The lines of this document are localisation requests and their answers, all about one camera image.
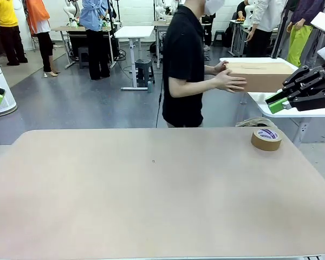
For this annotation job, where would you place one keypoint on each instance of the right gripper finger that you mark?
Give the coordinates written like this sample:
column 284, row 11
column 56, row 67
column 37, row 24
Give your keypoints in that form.
column 300, row 77
column 311, row 100

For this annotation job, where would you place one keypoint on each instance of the brown cardboard box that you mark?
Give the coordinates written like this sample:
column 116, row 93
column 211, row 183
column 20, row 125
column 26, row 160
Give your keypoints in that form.
column 265, row 78

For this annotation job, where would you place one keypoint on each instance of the brown packing tape roll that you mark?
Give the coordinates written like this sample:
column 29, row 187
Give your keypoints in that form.
column 265, row 143

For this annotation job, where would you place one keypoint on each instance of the person's right forearm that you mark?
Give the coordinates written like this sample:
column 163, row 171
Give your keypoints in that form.
column 197, row 86

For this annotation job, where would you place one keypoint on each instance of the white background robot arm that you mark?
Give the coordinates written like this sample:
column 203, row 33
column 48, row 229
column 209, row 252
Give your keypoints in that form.
column 70, row 10

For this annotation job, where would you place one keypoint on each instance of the person's left forearm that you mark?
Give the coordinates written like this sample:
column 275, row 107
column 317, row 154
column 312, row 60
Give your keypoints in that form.
column 209, row 70

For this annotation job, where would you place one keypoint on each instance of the person's right hand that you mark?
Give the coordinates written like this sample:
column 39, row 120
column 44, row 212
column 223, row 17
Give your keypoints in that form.
column 227, row 82

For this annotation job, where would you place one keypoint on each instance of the person's left hand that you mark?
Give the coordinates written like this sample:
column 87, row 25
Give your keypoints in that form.
column 220, row 67

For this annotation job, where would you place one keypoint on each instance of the white side table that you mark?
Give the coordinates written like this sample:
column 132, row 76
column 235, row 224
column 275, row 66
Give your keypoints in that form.
column 308, row 113

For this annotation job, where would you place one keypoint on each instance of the white perforated cylinder appliance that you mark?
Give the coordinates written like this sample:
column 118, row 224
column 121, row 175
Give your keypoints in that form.
column 0, row 73

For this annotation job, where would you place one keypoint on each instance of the person in lime trousers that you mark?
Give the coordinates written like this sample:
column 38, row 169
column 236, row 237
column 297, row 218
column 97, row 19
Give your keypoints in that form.
column 300, row 40

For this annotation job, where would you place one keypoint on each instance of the black vertical pole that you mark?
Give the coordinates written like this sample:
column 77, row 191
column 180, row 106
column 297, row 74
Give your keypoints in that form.
column 281, row 27

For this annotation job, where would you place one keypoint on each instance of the beige cloth bundle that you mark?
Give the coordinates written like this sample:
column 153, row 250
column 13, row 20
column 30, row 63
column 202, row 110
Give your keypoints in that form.
column 253, row 122

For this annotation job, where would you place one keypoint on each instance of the person in yellow shirt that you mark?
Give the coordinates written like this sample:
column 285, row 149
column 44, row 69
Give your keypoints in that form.
column 5, row 27

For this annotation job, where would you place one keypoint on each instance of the person in white jacket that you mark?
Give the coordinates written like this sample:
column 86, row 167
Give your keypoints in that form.
column 262, row 19

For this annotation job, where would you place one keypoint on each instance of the person in orange top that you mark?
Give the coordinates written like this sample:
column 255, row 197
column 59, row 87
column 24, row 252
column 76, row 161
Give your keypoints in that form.
column 40, row 21

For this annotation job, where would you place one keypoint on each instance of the seated person in black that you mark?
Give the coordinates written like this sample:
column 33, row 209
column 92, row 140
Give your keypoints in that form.
column 239, row 10

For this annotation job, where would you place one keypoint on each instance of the small dark grey stool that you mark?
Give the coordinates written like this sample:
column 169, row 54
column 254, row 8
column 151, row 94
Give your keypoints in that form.
column 83, row 55

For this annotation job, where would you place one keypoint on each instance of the wooden top desk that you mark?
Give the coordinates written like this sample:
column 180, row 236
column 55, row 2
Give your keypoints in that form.
column 70, row 28

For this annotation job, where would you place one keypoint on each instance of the white face mask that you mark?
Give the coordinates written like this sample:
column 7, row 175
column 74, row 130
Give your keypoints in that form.
column 214, row 6

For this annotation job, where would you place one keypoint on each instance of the person in blue shirt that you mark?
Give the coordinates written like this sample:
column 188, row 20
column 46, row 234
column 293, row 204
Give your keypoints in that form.
column 94, row 27

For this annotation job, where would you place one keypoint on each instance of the person in black shirt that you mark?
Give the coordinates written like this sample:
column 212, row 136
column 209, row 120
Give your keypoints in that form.
column 181, row 54

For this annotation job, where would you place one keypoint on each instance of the grey plastic stool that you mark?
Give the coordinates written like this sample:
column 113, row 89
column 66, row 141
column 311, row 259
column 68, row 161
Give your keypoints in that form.
column 144, row 70

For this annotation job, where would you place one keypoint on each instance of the teal bottle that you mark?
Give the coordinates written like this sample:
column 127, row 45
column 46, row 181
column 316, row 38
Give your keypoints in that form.
column 150, row 87

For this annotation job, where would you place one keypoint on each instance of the white height-adjustable desk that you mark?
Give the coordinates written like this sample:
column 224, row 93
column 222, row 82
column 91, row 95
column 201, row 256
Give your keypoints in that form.
column 134, row 32

